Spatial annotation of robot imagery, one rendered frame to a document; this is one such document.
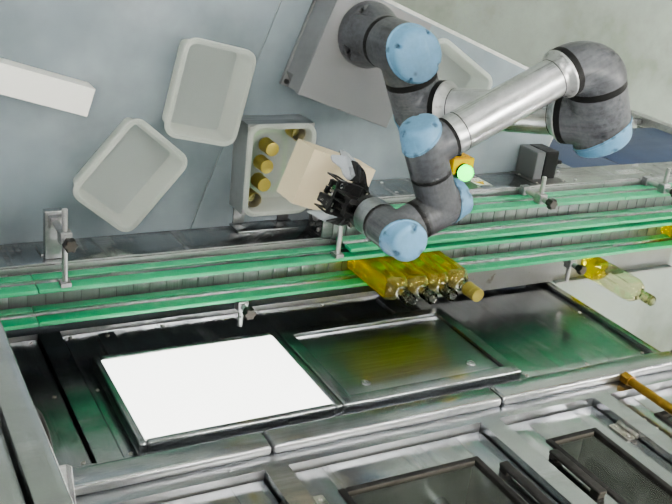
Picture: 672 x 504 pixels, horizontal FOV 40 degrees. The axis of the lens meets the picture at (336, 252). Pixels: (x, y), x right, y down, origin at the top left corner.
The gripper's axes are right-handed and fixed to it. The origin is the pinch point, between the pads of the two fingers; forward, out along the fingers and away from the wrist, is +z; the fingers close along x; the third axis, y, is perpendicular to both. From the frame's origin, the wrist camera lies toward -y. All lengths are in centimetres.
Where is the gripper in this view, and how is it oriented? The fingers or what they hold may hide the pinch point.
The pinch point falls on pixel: (329, 183)
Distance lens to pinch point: 193.2
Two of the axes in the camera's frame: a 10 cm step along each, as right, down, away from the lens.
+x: -3.9, 9.0, 2.1
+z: -4.6, -3.9, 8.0
